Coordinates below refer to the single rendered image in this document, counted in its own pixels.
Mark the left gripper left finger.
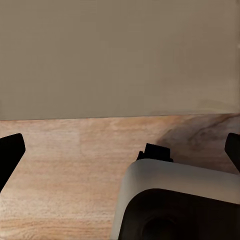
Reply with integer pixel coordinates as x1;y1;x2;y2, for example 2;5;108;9
0;133;26;192

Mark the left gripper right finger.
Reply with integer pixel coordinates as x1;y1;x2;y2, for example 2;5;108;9
224;132;240;172

